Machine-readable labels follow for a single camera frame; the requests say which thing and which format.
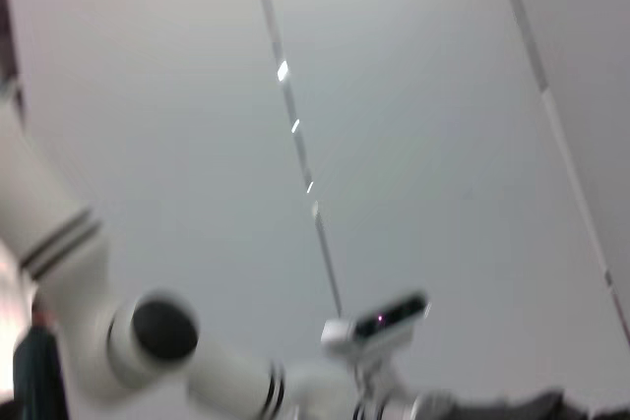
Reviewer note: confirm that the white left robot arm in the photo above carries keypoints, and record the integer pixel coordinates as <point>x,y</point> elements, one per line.
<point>49,203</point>

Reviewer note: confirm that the grey ceiling rail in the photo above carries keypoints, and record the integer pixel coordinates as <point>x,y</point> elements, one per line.
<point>546,95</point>

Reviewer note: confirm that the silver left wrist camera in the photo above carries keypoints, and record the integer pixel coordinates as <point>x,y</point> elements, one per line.
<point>389,318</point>

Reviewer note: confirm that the ceiling light track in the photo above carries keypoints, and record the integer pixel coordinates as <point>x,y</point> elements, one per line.
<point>283,71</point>

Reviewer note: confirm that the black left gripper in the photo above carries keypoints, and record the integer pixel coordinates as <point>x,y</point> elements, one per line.
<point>507,407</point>

